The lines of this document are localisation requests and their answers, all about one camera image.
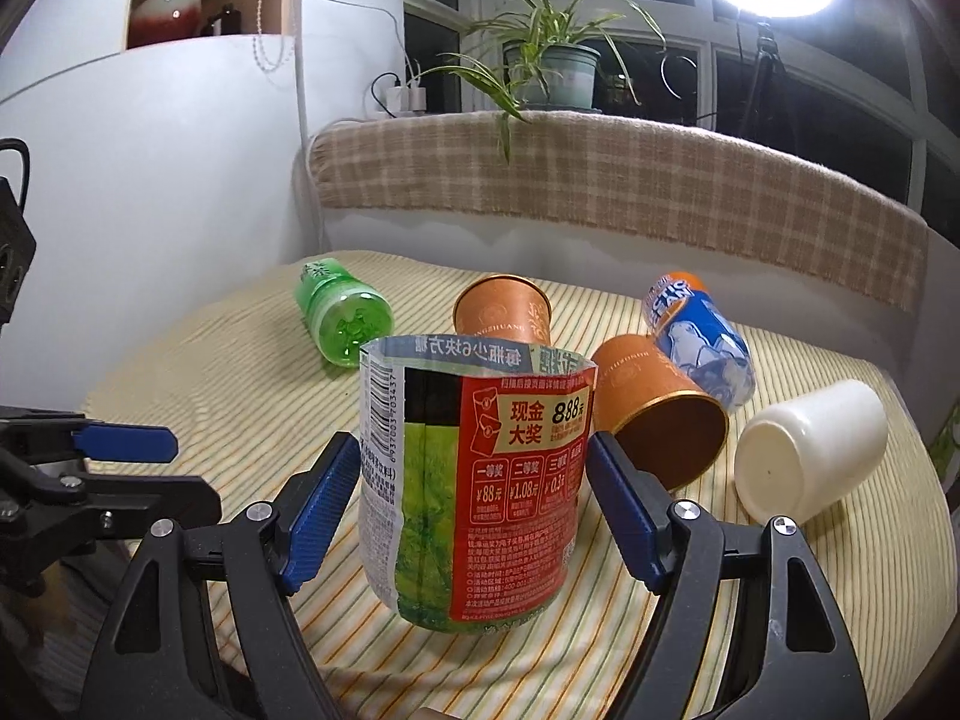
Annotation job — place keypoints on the cut plastic bottle cup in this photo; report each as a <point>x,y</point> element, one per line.
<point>480,480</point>

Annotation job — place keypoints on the black tripod stand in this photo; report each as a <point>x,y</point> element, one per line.
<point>765,45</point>

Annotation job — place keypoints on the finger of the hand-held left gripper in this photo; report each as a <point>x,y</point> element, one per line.
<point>127,442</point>
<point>150,499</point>

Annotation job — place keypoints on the white power chargers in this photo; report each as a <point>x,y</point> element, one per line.
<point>405,99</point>

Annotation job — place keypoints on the plaid beige cloth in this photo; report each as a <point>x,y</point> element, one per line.
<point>637,180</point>

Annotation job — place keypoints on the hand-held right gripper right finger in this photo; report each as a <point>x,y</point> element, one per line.
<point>626,517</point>

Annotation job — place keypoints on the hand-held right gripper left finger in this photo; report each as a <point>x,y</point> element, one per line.
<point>322,514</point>

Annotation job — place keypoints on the green plastic bottle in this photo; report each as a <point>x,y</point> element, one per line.
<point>345,315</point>

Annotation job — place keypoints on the blue labelled plastic bottle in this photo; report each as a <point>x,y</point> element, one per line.
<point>705,345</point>

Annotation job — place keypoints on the potted spider plant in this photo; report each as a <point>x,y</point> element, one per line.
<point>551,67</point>

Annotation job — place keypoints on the striped bed sheet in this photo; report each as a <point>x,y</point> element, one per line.
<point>225,390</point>

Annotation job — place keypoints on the white plastic cup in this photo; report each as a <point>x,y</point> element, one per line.
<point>817,435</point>

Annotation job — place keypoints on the orange paper cup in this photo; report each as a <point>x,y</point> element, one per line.
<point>502,307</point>
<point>637,382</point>

